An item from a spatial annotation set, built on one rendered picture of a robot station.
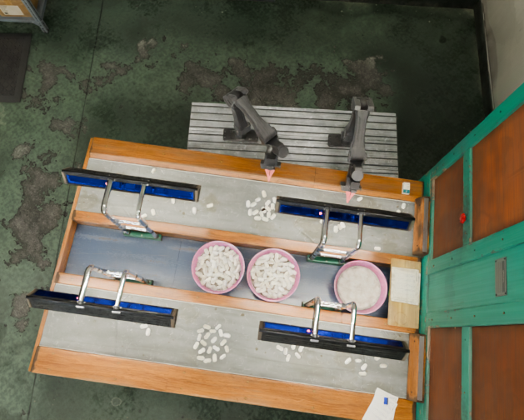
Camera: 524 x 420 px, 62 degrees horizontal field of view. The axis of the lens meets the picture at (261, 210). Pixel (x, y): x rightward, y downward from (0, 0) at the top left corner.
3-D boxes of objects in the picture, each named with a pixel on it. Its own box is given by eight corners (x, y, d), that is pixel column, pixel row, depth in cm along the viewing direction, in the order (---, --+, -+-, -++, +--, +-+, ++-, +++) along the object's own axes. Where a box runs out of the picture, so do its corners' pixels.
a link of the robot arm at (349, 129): (354, 143, 240) (370, 105, 211) (342, 142, 240) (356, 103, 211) (354, 134, 243) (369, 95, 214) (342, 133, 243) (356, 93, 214)
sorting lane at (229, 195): (90, 159, 239) (88, 157, 237) (420, 204, 236) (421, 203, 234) (76, 212, 231) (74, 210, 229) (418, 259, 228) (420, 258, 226)
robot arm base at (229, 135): (257, 136, 242) (258, 124, 244) (222, 134, 242) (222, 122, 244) (257, 142, 249) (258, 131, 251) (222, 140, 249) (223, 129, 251)
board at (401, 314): (391, 258, 223) (391, 257, 222) (420, 262, 223) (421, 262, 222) (386, 324, 214) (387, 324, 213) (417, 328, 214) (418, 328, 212)
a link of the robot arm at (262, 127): (279, 132, 210) (240, 80, 207) (265, 143, 208) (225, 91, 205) (272, 137, 222) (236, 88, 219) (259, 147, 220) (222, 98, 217)
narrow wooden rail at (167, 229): (81, 215, 237) (72, 209, 226) (414, 261, 234) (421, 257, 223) (78, 224, 236) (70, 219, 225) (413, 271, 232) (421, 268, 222)
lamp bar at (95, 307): (36, 288, 188) (27, 287, 181) (178, 308, 187) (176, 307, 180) (30, 307, 186) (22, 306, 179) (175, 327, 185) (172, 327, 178)
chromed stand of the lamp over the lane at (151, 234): (132, 202, 238) (106, 172, 195) (168, 207, 237) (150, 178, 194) (124, 236, 232) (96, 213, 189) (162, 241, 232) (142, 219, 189)
